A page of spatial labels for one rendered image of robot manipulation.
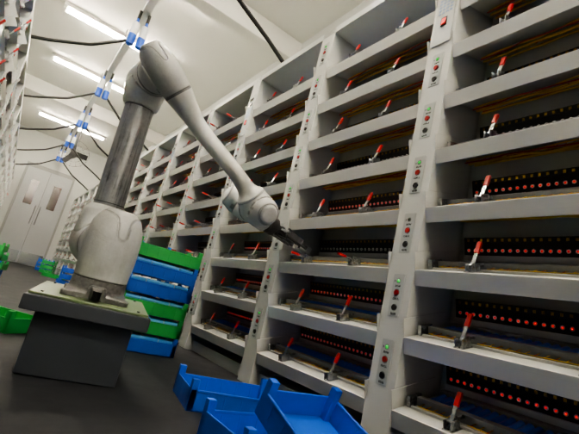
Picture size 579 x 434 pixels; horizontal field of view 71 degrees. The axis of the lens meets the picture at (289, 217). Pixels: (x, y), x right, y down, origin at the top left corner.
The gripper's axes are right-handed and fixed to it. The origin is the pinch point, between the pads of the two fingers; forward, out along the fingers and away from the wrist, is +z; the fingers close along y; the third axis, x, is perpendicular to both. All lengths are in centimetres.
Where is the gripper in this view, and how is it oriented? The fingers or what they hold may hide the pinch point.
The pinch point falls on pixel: (302, 248)
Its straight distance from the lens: 173.0
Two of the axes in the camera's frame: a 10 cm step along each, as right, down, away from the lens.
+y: -5.6, 0.6, 8.2
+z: 7.1, 5.4, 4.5
